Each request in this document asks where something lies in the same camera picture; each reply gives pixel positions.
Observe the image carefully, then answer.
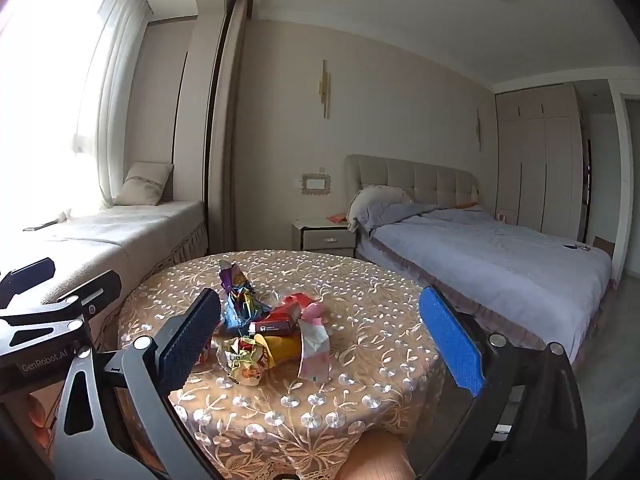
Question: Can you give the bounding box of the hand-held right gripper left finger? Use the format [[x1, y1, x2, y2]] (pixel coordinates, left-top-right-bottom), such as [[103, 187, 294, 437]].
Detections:
[[50, 287, 223, 480]]

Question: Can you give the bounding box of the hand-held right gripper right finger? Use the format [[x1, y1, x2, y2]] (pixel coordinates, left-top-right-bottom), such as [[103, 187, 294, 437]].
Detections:
[[418, 285, 589, 480]]

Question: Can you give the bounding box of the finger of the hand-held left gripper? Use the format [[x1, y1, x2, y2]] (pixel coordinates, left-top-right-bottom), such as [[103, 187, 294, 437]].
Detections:
[[0, 257, 56, 309], [0, 269, 124, 353]]

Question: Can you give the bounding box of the blue colourful foil wrapper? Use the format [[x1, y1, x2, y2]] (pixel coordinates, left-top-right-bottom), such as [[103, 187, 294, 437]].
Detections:
[[221, 282, 274, 337]]

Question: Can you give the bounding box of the colourful candy wrapper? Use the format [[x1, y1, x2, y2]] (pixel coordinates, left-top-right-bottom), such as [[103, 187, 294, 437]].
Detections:
[[219, 335, 274, 387]]

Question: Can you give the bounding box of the yellow snack bag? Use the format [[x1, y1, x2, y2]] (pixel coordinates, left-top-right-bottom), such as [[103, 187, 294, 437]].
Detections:
[[262, 335, 304, 369]]

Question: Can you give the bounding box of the red packet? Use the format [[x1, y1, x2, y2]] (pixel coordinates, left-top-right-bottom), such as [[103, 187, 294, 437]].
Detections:
[[248, 292, 322, 337]]

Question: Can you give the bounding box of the pink white plastic wrapper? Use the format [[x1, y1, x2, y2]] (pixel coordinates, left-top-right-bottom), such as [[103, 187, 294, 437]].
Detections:
[[296, 302, 332, 384]]

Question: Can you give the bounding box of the window seat cushion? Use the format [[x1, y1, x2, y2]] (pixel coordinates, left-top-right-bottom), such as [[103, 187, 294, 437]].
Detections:
[[0, 200, 209, 307]]

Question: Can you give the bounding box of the purple snack packet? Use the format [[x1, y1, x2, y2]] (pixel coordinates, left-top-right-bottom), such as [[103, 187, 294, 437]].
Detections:
[[218, 260, 249, 294]]

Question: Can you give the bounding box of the embroidered beige tablecloth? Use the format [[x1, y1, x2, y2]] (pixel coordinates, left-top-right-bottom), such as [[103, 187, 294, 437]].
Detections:
[[116, 250, 451, 480]]

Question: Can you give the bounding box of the lavender duvet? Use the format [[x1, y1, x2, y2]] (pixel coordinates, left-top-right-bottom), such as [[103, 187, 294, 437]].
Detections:
[[372, 202, 614, 342]]

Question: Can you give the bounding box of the beige throw pillow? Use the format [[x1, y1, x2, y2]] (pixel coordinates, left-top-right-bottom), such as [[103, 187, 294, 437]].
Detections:
[[117, 161, 175, 207]]

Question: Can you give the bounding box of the wooden chair seat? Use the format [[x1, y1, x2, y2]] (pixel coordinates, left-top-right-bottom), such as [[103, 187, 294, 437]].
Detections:
[[337, 430, 418, 480]]

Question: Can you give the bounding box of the grey bed pillow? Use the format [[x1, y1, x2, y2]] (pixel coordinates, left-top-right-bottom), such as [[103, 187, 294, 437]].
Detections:
[[347, 185, 427, 234]]

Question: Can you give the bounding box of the white nightstand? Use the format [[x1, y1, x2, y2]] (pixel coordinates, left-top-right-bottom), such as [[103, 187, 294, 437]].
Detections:
[[291, 216, 359, 259]]

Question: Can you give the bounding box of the beige upholstered bed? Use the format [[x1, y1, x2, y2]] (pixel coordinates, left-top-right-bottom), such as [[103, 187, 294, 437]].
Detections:
[[344, 154, 621, 366]]

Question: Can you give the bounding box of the beige wardrobe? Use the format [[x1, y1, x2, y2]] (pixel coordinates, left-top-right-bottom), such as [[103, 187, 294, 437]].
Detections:
[[495, 84, 587, 242]]

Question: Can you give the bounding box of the white sheer curtain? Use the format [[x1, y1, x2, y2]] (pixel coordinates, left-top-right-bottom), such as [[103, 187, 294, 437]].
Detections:
[[72, 0, 152, 211]]

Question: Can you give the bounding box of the wall switch panel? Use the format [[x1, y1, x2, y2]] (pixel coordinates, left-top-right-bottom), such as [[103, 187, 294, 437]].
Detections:
[[300, 172, 332, 196]]

